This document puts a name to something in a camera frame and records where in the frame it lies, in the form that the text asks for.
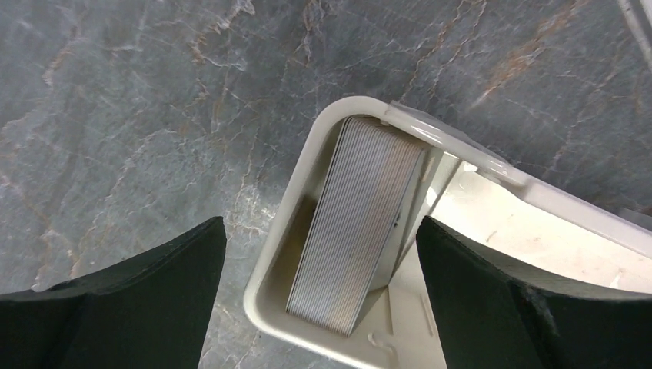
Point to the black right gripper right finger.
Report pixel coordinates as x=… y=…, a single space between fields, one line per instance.
x=495 y=311

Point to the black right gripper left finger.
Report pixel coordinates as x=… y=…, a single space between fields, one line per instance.
x=148 y=311

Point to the white plastic tray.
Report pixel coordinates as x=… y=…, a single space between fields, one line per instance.
x=402 y=243

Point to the stack of silver cards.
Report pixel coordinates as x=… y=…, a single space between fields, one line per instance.
x=358 y=223

